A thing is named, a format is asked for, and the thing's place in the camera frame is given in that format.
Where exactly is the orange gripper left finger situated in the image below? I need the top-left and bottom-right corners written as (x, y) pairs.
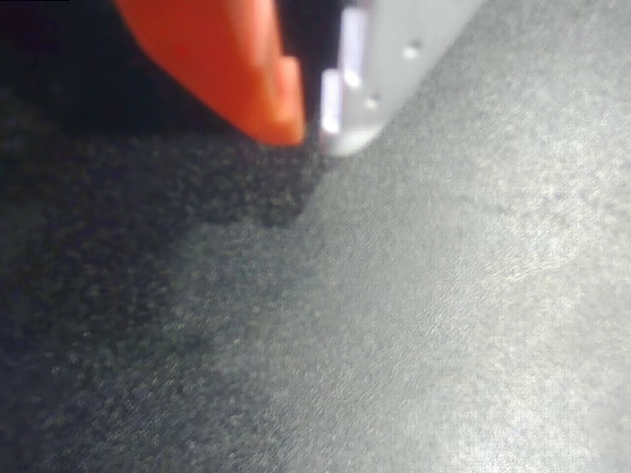
top-left (113, 0), bottom-right (308, 147)

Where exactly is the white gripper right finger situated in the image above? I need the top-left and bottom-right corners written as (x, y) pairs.
top-left (318, 0), bottom-right (489, 159)

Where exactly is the black table mat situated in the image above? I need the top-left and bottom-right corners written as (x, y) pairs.
top-left (0, 0), bottom-right (631, 473)

